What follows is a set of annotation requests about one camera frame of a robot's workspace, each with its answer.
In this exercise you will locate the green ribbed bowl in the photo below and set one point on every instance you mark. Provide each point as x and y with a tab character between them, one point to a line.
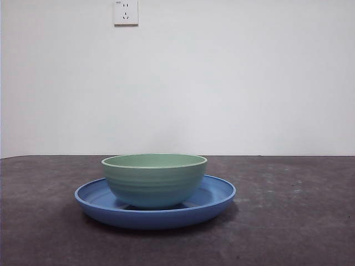
155	185

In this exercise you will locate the blue round plate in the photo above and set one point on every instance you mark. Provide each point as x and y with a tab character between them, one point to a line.
138	220

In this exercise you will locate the white wall socket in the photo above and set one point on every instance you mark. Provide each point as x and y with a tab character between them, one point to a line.
126	14

